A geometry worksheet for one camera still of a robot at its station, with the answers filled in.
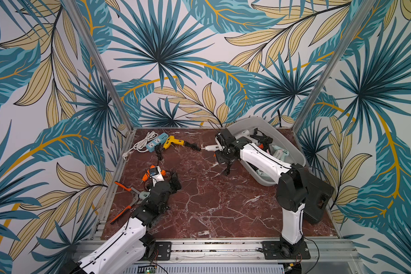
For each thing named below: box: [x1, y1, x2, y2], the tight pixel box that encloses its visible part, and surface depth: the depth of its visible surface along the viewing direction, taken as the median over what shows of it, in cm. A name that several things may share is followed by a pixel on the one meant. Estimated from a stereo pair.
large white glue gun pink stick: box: [237, 129, 251, 137], surface depth 112 cm
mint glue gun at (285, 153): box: [271, 144, 290, 161], surface depth 105 cm
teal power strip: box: [145, 132, 169, 153], surface depth 110 cm
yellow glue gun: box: [163, 135, 185, 150], surface depth 112 cm
